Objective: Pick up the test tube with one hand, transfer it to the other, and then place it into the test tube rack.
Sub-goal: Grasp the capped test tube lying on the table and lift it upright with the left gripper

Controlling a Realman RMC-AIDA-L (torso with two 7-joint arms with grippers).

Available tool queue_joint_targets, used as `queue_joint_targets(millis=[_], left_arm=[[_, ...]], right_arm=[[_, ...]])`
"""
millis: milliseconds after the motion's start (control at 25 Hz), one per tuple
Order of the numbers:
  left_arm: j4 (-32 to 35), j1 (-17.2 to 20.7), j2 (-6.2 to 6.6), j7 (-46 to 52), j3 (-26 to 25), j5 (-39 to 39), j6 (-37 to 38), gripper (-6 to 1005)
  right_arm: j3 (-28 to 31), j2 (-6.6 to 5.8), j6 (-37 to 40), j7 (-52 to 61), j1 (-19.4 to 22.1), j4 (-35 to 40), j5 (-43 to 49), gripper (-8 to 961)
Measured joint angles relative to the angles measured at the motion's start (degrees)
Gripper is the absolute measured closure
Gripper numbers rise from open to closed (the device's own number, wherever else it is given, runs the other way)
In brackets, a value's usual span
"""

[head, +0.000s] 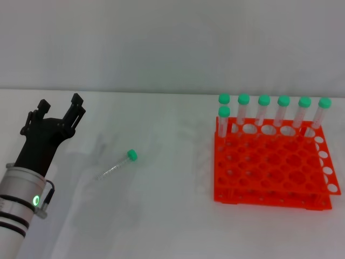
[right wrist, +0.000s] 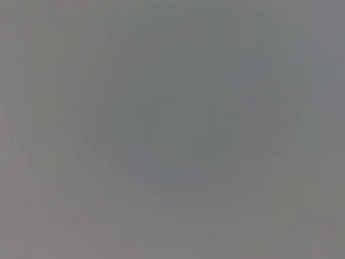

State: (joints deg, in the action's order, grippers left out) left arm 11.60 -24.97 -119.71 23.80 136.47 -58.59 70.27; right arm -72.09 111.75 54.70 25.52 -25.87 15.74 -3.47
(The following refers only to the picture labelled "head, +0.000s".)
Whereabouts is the orange test tube rack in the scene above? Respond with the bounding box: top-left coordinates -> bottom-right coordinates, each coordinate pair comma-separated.
212,116 -> 342,212

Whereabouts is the clear test tube green cap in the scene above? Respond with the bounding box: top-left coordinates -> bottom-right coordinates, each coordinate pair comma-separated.
94,149 -> 138,182
272,95 -> 291,128
309,97 -> 332,130
218,93 -> 231,108
218,106 -> 231,145
254,94 -> 271,127
236,93 -> 250,133
292,96 -> 312,129

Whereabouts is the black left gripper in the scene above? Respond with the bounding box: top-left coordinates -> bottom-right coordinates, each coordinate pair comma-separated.
13,93 -> 86,178

